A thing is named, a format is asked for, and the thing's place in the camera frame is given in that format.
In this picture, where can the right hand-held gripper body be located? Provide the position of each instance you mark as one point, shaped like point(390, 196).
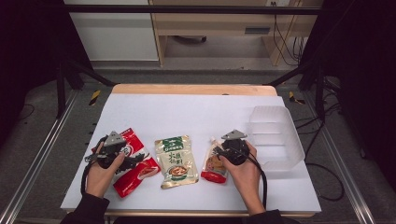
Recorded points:
point(235, 149)

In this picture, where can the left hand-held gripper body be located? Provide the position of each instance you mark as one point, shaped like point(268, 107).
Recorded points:
point(114, 139)

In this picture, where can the person's right hand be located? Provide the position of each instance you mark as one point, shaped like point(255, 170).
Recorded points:
point(244, 177)

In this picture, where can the person's left hand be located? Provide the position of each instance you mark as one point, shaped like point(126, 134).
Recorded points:
point(99, 178)

